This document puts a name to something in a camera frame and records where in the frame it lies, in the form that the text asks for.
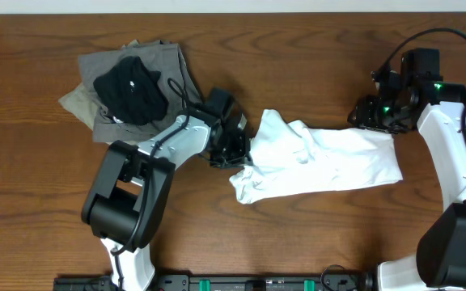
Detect beige folded garment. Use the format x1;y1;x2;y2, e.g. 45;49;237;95
57;82;137;146

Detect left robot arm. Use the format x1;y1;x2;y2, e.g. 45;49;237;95
81;109;248;290

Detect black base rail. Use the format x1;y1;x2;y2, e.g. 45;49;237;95
53;273;375;291

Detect white t-shirt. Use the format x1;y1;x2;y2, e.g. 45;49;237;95
229;109;403;205

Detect black folded garment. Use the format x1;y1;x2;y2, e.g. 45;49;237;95
93;56;168;125

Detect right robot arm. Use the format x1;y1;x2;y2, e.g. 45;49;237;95
348;70;466;290

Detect grey folded shorts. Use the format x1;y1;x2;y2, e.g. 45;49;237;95
78;40;202;141

